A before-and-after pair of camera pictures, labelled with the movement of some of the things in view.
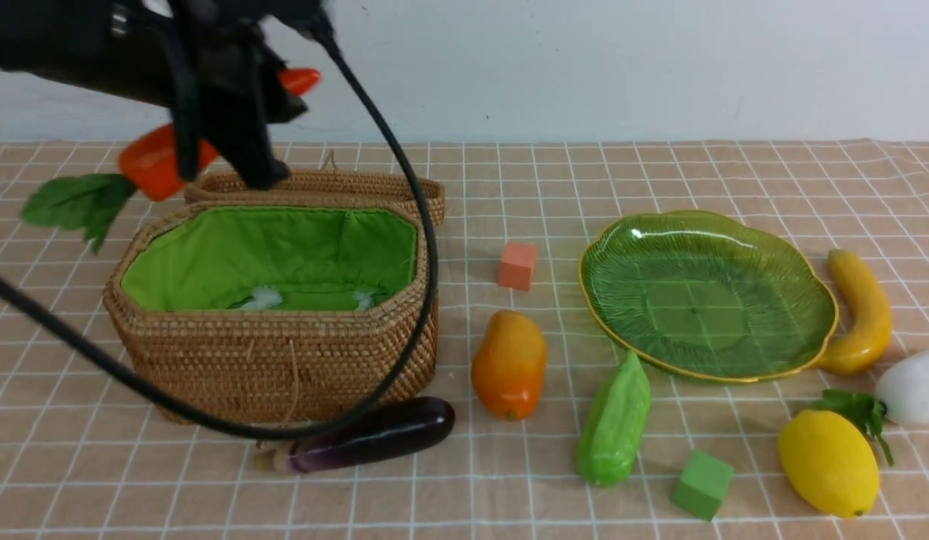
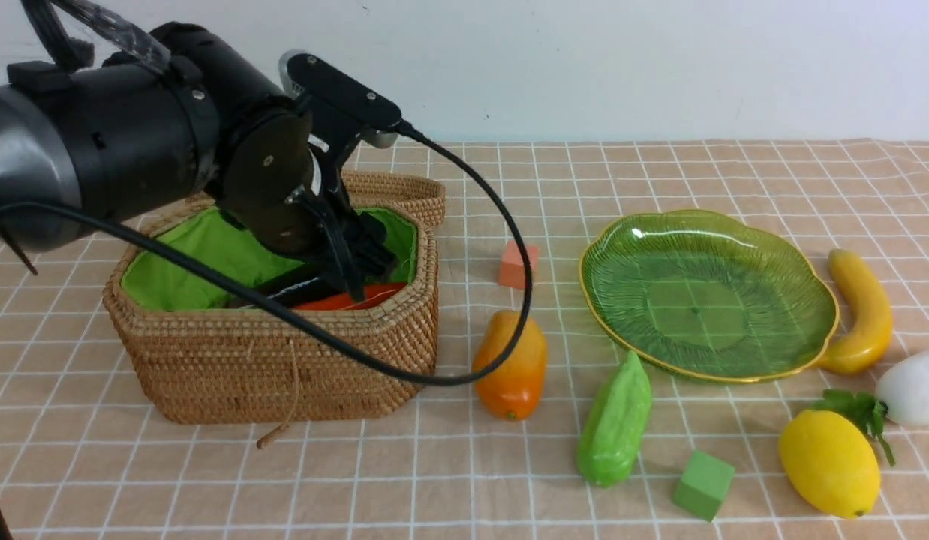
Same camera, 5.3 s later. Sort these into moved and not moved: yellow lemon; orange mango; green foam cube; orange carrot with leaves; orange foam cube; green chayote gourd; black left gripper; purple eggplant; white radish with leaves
Moved: orange carrot with leaves; purple eggplant; black left gripper
Not moved: green foam cube; green chayote gourd; orange mango; white radish with leaves; yellow lemon; orange foam cube
